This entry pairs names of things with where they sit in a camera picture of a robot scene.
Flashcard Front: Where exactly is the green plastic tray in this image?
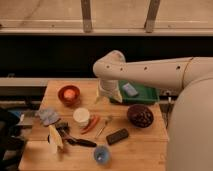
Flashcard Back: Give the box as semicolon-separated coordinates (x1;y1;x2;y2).
119;80;159;104

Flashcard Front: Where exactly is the black handled brush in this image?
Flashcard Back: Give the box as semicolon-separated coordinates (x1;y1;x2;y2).
55;122;97;147

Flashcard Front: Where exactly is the orange ball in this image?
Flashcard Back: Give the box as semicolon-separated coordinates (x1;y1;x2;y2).
64;89;75;100

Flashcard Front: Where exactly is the black eraser block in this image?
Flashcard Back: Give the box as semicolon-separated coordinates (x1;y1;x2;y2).
106;129;129;145

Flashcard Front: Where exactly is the red chili pepper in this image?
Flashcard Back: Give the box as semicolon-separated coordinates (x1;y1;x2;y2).
81;115;100;134

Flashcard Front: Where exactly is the black chair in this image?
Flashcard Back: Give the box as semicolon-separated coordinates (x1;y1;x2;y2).
0;107;24;171

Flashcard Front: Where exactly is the blue grey cloth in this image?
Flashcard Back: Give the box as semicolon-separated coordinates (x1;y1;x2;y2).
36;108;60;126

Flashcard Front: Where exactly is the blue small cup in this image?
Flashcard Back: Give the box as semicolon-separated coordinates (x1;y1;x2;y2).
93;145;110;165

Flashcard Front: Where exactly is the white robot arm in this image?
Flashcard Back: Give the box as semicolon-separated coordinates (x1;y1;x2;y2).
93;50;213;171

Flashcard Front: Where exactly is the dark brown bowl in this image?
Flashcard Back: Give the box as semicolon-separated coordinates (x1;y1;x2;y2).
127;104;154;128

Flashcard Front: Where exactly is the red bowl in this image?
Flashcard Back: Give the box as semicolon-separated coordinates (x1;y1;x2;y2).
58;85;80;106

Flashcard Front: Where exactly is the metal spoon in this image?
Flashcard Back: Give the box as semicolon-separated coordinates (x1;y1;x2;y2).
95;115;113;140

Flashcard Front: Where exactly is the white cup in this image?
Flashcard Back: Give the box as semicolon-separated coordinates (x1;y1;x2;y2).
73;108;90;127

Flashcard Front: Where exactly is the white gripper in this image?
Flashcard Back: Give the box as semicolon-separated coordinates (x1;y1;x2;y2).
95;79;122;103

